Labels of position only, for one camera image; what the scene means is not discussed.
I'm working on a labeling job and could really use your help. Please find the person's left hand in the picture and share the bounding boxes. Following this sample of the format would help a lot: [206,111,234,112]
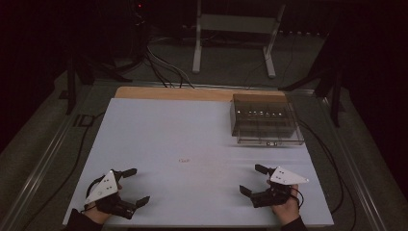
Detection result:
[84,182,123,225]

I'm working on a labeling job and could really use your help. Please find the person's right hand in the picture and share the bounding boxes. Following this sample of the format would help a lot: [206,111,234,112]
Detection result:
[267,179,302,226]

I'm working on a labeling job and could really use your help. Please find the white metal stand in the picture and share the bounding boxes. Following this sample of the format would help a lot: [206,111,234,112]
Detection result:
[191,0,287,80]

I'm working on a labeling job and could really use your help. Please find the long black floor cable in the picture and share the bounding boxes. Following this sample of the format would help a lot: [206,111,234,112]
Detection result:
[18,111,107,231]
[297,118,358,231]

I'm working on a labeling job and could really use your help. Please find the white table mat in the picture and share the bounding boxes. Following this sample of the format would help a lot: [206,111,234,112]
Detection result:
[62,97,335,229]

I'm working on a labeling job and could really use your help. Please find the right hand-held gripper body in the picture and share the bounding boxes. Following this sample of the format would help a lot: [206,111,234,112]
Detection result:
[249,166,311,209]

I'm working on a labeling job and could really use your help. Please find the bundle of floor cables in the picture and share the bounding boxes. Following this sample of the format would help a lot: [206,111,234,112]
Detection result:
[144,42,196,90]

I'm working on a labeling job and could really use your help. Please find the left hand-held gripper cable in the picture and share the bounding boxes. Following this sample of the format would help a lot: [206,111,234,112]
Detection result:
[84,174,109,201]

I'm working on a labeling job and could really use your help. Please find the right hand-held gripper cable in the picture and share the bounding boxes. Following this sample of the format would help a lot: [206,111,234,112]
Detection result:
[290,187,305,210]

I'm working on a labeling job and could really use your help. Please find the metal floor rail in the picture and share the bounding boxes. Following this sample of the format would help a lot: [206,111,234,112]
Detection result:
[0,84,97,231]
[285,89,394,231]

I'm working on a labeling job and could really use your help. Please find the black tripod stand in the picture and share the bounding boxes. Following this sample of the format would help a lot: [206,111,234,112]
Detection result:
[277,61,345,129]
[59,47,133,116]

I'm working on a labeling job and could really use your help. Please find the hand-held gripper cable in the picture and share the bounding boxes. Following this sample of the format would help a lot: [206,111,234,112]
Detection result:
[290,187,305,210]
[84,174,109,201]

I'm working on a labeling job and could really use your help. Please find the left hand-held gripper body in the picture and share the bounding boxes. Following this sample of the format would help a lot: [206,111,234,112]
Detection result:
[84,168,138,220]

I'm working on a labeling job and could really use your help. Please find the clear acrylic compartment box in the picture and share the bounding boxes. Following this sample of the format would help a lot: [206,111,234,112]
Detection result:
[229,93,305,147]

